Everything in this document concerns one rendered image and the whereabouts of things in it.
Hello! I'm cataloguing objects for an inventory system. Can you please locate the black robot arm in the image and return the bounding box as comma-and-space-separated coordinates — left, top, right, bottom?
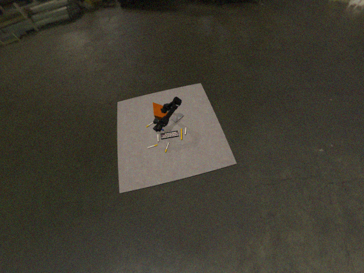
153, 97, 182, 131

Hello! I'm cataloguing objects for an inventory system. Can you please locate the keyboard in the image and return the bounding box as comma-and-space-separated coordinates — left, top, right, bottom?
160, 130, 179, 139

